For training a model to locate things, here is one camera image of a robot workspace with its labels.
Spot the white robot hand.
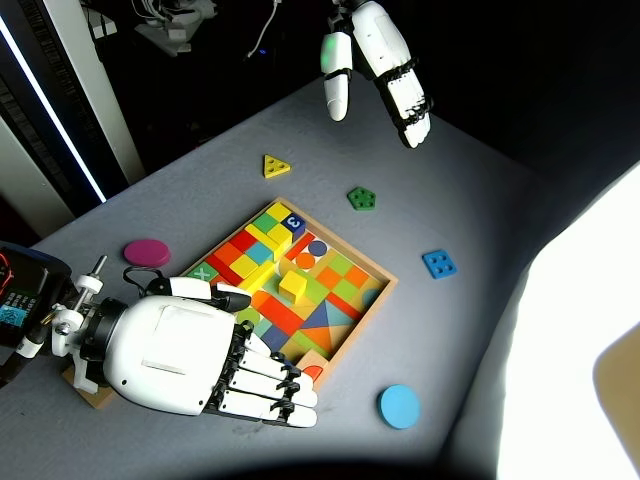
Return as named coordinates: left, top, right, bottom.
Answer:
left=319, top=0, right=435, bottom=150
left=102, top=277, right=320, bottom=430

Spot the yellow cube block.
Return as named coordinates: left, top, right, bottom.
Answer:
left=278, top=269, right=309, bottom=305

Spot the wooden block red semicircle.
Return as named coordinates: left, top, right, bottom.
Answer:
left=298, top=349, right=331, bottom=391

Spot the plain wooden rectangular plank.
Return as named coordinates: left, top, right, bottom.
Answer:
left=61, top=367, right=119, bottom=410

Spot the magenta round disc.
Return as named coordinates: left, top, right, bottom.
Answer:
left=123, top=238, right=172, bottom=269

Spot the green pentagon five-hole piece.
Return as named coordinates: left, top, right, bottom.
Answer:
left=346, top=186, right=378, bottom=213

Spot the yellow triangle three-hole piece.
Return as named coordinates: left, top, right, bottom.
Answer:
left=263, top=153, right=292, bottom=180

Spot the white equipment clutter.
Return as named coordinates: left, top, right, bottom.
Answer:
left=133, top=0, right=220, bottom=57

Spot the wooden puzzle tray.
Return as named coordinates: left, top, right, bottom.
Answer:
left=180, top=195, right=400, bottom=392

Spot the blue square four-hole piece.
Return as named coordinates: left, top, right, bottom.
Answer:
left=421, top=248, right=459, bottom=280

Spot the blue round disc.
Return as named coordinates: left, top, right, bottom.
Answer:
left=376, top=383, right=422, bottom=430

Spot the white light strip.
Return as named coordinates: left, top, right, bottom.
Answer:
left=0, top=15, right=108, bottom=205

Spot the grey table cloth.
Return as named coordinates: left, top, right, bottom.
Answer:
left=0, top=74, right=640, bottom=480

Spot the beige rounded board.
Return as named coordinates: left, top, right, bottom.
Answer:
left=592, top=324, right=640, bottom=451

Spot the white cable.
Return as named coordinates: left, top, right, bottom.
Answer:
left=247, top=0, right=281, bottom=59

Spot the white frame post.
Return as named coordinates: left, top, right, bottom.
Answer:
left=42, top=0, right=146, bottom=185

